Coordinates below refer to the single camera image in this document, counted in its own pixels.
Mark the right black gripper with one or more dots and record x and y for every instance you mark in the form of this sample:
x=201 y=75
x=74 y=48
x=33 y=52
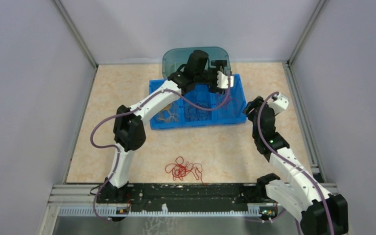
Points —
x=251 y=105

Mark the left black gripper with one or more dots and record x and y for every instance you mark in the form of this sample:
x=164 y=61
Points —
x=221 y=65

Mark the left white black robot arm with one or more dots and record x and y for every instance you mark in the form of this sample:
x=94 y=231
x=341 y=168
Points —
x=129 y=122

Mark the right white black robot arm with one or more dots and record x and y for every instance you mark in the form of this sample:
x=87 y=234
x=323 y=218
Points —
x=316 y=210

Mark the blue three-compartment plastic bin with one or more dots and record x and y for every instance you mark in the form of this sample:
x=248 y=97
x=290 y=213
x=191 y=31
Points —
x=180 y=114

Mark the teal transparent plastic tub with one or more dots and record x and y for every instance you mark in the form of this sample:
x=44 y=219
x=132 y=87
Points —
x=174 y=58

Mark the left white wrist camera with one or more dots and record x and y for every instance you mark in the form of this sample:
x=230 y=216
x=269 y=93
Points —
x=224 y=81

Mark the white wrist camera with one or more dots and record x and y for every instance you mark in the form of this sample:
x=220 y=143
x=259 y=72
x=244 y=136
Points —
x=279 y=103
x=224 y=81

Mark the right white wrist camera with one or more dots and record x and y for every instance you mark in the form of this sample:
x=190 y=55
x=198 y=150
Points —
x=279 y=103

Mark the right aluminium frame post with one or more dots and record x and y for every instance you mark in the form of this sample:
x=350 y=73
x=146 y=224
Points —
x=307 y=30

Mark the aluminium frame post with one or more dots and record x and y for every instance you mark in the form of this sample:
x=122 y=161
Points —
x=74 y=32
x=307 y=30

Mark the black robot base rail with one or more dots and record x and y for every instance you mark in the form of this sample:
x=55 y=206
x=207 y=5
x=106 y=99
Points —
x=189 y=199

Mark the left aluminium frame post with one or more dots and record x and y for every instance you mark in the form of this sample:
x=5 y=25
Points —
x=74 y=32

